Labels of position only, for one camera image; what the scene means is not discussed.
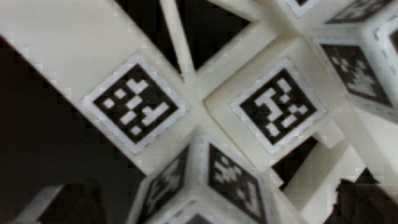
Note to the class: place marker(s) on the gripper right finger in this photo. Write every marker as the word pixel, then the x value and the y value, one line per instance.
pixel 366 205

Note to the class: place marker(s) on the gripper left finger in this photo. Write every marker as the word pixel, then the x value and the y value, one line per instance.
pixel 66 204

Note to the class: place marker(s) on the white chair leg cube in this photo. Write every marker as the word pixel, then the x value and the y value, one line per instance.
pixel 206 190

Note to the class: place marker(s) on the white chair back frame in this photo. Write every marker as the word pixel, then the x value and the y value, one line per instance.
pixel 179 66

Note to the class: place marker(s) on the white chair leg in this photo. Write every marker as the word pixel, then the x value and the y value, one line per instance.
pixel 355 39

